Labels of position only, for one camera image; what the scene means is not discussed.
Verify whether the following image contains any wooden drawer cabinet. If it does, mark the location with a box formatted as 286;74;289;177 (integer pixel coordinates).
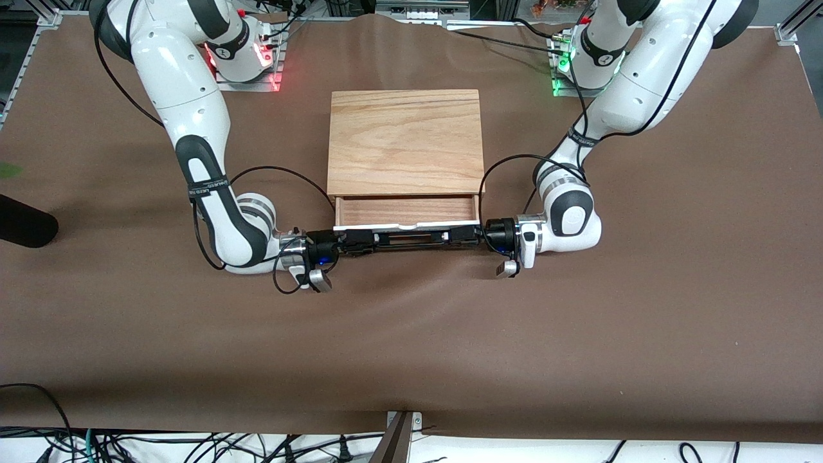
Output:
326;89;487;197

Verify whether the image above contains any brown table cover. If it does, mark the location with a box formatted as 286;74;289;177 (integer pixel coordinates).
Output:
0;13;823;446

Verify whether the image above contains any grey box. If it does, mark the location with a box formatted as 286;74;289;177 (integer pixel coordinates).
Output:
375;0;471;22

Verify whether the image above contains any black ribbed cylinder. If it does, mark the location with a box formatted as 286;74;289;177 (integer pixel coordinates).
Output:
0;194;60;249

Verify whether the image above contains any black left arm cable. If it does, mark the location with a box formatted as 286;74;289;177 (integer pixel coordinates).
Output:
477;0;721;217

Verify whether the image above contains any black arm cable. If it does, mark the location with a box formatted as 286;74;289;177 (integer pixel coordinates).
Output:
477;0;721;217
93;0;336;296

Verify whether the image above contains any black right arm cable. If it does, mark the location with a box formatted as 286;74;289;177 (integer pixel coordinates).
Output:
93;0;336;296

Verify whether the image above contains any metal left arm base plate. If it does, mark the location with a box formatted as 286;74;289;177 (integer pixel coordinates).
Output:
551;32;606;99

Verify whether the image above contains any silver corner bracket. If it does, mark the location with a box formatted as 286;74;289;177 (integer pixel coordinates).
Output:
384;410;424;431

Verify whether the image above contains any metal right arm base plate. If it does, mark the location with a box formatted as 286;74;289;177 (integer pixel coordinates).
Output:
213;28;284;93

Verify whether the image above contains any thick black base cable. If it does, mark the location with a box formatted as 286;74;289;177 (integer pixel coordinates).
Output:
447;18;568;56

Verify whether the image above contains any dark metal post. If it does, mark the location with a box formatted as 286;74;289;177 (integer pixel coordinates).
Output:
367;412;413;463

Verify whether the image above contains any black looped cable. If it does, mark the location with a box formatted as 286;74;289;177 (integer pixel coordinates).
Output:
0;383;77;463

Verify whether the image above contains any aluminium table rail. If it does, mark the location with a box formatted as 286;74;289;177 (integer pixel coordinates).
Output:
774;0;823;45
0;0;65;129

